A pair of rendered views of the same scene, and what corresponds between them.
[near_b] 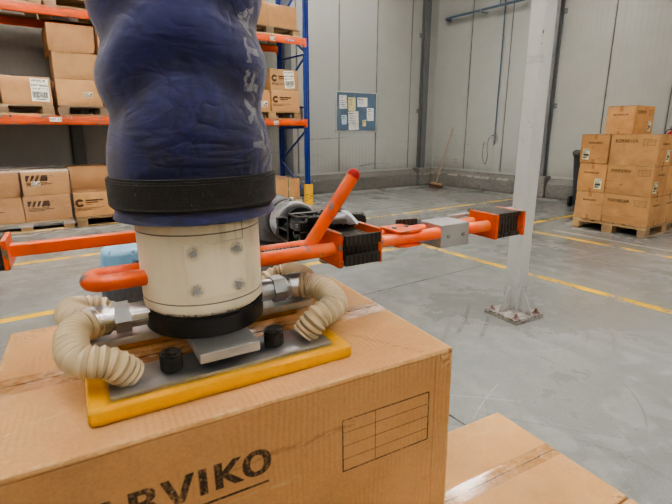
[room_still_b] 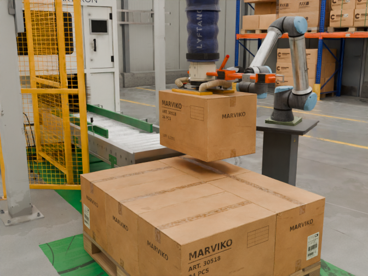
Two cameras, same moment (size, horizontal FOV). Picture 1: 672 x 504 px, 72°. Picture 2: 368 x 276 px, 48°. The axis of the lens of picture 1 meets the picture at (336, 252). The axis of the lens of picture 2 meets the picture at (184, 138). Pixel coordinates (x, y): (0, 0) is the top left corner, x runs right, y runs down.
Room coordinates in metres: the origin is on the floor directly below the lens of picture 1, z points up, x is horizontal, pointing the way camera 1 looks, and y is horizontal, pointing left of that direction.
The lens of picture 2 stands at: (0.27, -2.64, 1.41)
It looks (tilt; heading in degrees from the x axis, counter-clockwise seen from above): 13 degrees down; 85
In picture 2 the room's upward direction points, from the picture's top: straight up
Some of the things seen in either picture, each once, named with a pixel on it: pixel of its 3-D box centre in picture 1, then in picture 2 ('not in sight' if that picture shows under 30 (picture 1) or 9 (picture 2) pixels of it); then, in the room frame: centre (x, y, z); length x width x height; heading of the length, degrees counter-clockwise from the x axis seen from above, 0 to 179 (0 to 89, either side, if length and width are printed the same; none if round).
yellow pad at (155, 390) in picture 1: (225, 355); (191, 89); (0.58, 0.15, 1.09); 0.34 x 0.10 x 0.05; 119
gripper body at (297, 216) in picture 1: (307, 228); (241, 73); (0.90, 0.06, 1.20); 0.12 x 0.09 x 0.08; 29
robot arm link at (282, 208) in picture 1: (293, 220); (252, 73); (0.97, 0.09, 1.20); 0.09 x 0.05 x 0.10; 119
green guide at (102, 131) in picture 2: not in sight; (71, 120); (-0.51, 1.71, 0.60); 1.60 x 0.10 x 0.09; 119
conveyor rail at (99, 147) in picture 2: not in sight; (79, 137); (-0.38, 1.38, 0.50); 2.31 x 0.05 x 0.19; 119
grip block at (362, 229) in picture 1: (348, 243); (226, 74); (0.78, -0.02, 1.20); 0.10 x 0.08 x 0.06; 29
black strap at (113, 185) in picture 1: (194, 186); (202, 56); (0.66, 0.20, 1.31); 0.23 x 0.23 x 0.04
